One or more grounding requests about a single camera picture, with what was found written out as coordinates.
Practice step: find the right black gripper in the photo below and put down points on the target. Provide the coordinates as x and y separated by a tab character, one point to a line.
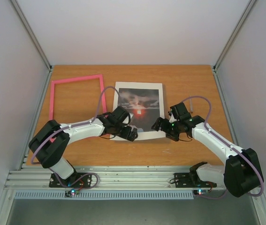
164	126

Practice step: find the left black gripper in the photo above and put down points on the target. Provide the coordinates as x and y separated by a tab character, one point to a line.
126	135

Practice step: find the white mat board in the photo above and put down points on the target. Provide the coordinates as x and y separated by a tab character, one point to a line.
135	85

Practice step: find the sunset landscape photo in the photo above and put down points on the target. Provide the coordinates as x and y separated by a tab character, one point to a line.
143	104

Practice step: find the pink picture frame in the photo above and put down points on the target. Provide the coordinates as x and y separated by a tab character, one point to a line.
75	99

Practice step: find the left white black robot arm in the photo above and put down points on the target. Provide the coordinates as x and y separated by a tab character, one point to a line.
49	144

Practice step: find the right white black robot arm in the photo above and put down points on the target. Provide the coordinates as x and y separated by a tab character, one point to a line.
241	172

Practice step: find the right small circuit board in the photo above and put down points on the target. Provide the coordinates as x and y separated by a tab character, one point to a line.
200	192

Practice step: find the small circuit board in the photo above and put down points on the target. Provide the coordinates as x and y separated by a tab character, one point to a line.
73	192
200	192

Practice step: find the left small circuit board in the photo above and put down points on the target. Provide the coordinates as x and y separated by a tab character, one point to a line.
73	192

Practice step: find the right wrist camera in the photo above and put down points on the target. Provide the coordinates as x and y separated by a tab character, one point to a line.
172	119

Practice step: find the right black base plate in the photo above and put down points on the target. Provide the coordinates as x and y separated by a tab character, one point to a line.
187	180

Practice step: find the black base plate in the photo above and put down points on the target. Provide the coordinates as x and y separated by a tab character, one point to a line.
187	180
77	180

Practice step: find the grey slotted cable duct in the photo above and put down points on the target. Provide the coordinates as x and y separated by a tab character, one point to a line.
105	195

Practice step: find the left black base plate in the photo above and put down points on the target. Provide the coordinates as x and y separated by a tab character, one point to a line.
77	180

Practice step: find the aluminium rail base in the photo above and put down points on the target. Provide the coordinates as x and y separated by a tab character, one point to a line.
110	177

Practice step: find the left aluminium corner post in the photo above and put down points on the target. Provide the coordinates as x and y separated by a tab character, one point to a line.
16	6

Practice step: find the aluminium corner post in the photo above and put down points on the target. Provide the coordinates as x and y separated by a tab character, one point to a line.
236	30
16	6

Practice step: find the right aluminium corner post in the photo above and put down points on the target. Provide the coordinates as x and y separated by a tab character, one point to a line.
236	30

